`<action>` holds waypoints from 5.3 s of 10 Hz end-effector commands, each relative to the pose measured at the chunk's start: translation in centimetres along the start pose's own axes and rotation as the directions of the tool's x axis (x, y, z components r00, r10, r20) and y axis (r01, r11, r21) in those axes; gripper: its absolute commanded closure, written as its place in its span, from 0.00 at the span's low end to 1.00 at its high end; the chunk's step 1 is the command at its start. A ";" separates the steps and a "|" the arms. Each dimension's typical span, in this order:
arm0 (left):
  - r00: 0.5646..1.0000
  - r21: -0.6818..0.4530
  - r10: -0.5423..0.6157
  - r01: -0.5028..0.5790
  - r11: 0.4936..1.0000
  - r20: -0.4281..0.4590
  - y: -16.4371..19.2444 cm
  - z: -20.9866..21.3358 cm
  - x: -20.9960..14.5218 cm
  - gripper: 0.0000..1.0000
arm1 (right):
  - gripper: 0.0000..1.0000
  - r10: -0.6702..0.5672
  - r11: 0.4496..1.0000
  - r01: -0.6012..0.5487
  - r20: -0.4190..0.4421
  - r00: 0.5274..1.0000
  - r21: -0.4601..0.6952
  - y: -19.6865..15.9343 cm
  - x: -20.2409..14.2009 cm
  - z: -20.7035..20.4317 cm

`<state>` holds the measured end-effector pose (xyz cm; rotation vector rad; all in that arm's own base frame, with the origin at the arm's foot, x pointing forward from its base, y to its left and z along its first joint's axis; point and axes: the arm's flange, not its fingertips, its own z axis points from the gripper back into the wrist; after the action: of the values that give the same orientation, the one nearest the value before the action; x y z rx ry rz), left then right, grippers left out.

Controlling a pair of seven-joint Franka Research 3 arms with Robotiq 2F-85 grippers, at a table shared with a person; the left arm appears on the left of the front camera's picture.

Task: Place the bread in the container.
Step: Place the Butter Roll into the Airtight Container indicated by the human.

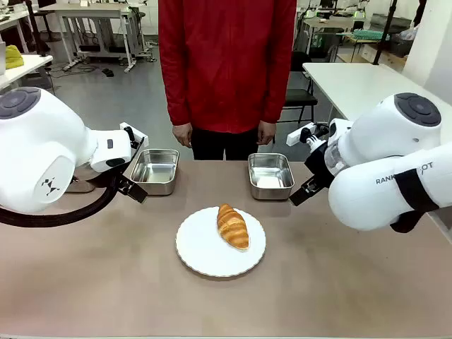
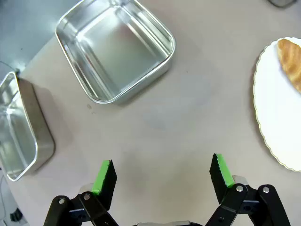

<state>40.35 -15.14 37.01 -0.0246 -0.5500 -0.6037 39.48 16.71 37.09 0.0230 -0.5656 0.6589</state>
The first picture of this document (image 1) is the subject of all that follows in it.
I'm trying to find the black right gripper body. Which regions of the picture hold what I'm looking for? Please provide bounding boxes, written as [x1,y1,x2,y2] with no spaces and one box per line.
[304,141,335,189]

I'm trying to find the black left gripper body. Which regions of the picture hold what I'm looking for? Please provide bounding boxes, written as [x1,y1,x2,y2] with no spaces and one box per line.
[115,136,146,188]

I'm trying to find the golden brown croissant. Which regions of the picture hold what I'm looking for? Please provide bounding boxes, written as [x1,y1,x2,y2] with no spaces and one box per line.
[216,203,251,251]

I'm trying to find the person's left forearm red sleeve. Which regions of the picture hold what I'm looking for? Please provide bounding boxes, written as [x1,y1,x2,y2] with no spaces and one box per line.
[261,56,294,124]

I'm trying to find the person's right forearm red sleeve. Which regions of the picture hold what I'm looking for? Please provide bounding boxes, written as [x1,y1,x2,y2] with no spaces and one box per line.
[160,59,194,127]

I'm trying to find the steel rectangular container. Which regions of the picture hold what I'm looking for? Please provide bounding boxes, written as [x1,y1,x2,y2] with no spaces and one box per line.
[64,176,97,194]
[247,152,296,201]
[129,148,180,196]

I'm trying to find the person's right hand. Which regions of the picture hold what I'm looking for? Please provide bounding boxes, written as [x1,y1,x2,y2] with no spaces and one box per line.
[172,123,194,149]

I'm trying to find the person's left hand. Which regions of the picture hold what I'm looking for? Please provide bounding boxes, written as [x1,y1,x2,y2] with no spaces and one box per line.
[256,120,277,146]

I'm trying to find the black folding chair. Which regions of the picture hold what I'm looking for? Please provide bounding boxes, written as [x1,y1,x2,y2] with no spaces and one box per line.
[280,50,319,125]

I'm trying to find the large white table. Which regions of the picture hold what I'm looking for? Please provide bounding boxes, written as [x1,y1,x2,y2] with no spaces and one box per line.
[302,61,452,123]

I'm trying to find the black trousers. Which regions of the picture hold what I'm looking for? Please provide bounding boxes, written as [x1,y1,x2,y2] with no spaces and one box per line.
[191,126,261,162]

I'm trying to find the white scalloped plate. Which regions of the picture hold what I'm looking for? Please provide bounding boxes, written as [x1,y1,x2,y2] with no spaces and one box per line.
[175,206,267,278]

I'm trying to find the red jacket torso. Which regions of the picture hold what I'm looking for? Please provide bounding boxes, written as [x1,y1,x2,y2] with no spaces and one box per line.
[157,0,298,134]

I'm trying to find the green rack tray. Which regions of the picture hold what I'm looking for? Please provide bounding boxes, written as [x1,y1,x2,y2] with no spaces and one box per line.
[352,29,391,42]

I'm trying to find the background workbench with robots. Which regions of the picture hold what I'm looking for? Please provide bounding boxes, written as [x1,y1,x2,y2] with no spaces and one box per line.
[302,6,367,54]

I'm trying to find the small white side table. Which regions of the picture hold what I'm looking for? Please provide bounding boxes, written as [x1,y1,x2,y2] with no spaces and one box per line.
[0,54,54,91]

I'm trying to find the grey background desk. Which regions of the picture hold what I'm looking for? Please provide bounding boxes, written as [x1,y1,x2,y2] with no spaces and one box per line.
[37,2,146,74]

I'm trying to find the black storage crate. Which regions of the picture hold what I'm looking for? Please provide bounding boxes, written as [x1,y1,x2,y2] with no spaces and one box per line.
[389,33,412,58]

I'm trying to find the black stand pole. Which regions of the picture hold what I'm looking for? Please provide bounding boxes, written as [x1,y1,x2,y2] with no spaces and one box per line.
[373,0,397,66]
[24,0,49,58]

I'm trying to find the yellow cloth bundle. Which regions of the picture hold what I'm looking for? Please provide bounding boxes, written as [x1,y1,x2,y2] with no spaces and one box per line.
[4,44,25,70]

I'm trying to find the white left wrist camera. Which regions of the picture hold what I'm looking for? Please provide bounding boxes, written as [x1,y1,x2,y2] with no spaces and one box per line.
[119,121,149,148]

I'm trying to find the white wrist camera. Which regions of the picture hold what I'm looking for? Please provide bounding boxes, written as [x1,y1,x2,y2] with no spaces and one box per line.
[286,122,330,147]
[119,121,149,148]

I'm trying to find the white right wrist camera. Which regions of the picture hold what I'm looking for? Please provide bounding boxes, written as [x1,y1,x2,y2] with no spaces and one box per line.
[286,122,330,147]

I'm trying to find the black right arm cable sleeve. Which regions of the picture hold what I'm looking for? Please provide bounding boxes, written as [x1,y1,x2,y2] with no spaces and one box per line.
[389,168,441,234]

